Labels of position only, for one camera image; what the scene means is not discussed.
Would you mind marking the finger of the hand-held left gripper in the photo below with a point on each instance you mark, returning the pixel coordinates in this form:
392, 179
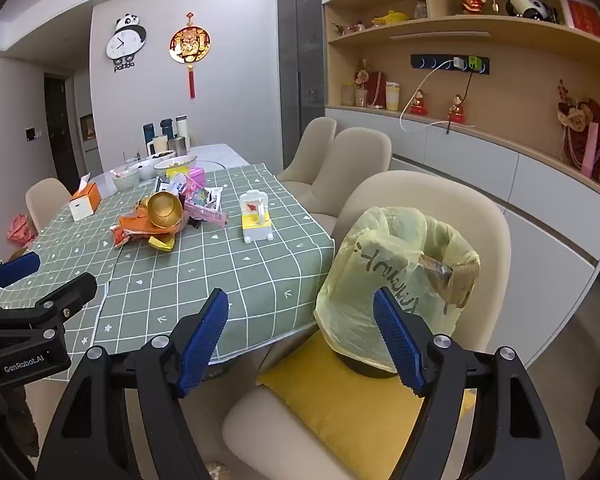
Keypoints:
75, 290
15, 266

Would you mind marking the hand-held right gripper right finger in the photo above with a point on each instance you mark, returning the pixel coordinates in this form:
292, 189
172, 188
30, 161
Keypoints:
395, 340

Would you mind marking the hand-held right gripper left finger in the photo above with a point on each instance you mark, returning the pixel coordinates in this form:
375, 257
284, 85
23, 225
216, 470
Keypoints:
205, 340

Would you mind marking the bin with yellow plastic bag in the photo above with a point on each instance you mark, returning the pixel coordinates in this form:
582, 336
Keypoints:
360, 280

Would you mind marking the pile of snack wrappers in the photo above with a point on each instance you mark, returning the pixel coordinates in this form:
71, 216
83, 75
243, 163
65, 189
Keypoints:
130, 225

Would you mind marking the gold ingot-shaped bowl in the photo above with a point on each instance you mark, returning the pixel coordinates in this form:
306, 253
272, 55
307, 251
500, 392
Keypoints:
162, 210

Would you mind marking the person's left forearm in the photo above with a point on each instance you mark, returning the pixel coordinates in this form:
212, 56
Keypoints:
15, 410

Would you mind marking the red cloth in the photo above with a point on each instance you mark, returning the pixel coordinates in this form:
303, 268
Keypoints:
20, 227

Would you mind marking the beige upholstered chair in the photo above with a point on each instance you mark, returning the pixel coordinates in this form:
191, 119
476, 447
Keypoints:
360, 155
45, 200
315, 140
405, 190

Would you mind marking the brown paper packet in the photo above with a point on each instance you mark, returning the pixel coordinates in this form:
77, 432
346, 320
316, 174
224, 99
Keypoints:
455, 285

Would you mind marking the orange and white tissue box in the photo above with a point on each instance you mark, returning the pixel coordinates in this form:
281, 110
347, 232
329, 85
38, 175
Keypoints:
82, 205

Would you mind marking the yellow seat cushion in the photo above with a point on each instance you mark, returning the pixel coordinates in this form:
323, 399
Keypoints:
330, 400

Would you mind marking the green checked tablecloth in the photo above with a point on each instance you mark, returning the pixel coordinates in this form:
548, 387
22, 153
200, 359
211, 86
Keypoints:
260, 270

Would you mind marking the small white bowl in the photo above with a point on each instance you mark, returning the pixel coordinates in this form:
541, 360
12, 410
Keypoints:
126, 180

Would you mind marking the white and yellow toy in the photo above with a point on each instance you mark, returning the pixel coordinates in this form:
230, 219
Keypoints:
255, 222

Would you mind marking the dark wooden door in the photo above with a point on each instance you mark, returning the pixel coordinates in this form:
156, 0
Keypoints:
57, 130

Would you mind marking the large white bowl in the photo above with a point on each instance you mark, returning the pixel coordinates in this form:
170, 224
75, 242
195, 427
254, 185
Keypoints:
175, 165

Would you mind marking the bowl with dark food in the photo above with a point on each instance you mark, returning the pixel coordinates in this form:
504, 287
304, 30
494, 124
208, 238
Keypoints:
164, 154

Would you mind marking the white jug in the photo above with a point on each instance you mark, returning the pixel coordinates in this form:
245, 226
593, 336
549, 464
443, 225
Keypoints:
157, 146

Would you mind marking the pink toy box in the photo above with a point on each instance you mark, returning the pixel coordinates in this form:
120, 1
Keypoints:
197, 174

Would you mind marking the metal pitcher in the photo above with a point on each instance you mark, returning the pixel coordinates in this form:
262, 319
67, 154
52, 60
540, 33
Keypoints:
179, 146

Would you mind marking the blue bottle with dark lid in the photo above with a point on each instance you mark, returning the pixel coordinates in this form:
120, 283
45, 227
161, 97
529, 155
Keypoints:
166, 127

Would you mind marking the white sideboard cabinet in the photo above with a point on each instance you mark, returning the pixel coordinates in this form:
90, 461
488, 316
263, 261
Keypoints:
470, 160

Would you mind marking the red seated figurine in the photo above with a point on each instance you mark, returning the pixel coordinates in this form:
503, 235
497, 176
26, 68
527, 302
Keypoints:
457, 111
419, 105

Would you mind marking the yellow lidded cup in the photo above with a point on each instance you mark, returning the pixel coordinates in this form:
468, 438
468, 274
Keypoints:
392, 97

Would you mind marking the clear plastic cup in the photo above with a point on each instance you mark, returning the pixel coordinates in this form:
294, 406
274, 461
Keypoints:
361, 98

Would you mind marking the pale plastic jar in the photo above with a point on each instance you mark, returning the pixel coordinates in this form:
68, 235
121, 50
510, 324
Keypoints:
348, 96

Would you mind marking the red gift bag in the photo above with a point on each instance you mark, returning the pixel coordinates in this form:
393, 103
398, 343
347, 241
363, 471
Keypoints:
376, 90

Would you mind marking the artificial flower ornament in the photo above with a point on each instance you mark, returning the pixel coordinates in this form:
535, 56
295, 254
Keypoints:
362, 76

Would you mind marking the black power strip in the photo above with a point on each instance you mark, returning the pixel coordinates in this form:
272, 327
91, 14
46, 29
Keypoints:
430, 62

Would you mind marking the white charger plug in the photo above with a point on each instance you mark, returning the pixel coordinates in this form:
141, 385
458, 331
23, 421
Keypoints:
458, 63

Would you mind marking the green charger plug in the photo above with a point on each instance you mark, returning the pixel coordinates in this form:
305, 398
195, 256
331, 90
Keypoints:
475, 63

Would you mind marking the small metal shelf ornament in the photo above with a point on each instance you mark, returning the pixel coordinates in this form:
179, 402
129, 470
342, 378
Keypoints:
350, 27

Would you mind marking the yellow shelf toy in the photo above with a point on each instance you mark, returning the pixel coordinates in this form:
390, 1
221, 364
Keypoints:
390, 18

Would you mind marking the glass storage jar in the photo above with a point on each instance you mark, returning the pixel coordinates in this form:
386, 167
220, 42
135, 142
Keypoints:
420, 7

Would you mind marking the panda bottle holder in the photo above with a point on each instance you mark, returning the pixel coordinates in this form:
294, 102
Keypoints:
547, 12

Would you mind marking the red framed picture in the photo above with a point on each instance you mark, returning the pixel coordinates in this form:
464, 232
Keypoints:
587, 17

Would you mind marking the wall switch panel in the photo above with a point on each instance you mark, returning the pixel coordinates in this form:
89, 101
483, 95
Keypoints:
31, 134

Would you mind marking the orange wall picture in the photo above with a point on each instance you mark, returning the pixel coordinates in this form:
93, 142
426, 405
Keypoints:
88, 129

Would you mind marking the panda wall clock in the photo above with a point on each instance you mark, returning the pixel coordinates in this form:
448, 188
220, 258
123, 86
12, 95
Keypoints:
122, 42

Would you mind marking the wooden wall shelf unit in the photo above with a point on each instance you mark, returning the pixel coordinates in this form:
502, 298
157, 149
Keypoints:
520, 100

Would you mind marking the red gold wall ornament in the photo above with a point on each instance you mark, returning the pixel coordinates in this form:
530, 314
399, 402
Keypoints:
190, 45

